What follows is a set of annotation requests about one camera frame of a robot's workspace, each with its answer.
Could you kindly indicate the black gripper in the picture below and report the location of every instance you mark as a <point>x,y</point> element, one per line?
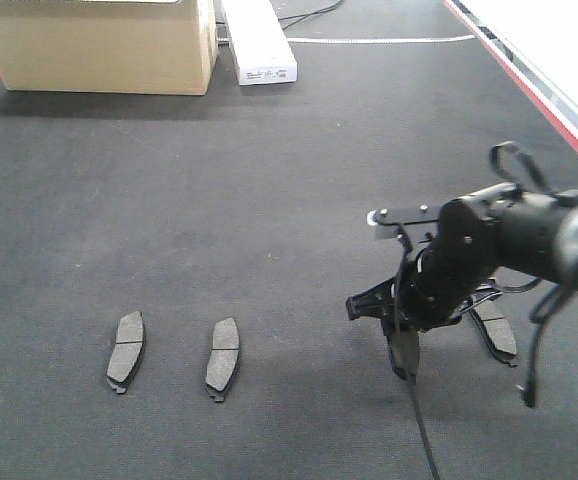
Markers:
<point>442,282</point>

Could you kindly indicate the grey brake pad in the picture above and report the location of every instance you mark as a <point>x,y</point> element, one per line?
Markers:
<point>127,352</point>
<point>224,359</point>
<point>404,354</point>
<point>496,332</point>

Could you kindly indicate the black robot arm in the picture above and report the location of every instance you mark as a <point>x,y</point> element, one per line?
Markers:
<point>502,226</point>

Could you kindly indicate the white conveyor side panel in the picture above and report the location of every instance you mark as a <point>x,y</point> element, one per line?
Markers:
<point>536,44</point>

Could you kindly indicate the long white box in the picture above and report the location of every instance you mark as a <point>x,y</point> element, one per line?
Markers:
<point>259,47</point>

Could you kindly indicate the cardboard box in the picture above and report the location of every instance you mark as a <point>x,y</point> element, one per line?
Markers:
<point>133,47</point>

